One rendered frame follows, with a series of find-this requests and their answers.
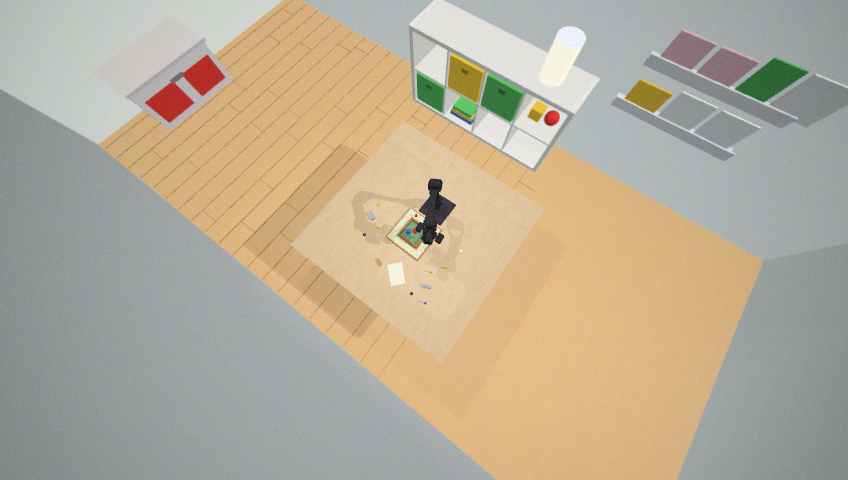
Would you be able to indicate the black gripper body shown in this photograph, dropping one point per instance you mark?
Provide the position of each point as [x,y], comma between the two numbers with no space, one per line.
[438,239]

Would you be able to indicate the white flat sheet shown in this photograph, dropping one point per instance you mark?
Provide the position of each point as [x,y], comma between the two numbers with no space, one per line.
[396,274]

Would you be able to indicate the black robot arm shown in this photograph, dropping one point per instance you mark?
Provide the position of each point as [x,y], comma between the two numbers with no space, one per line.
[435,202]

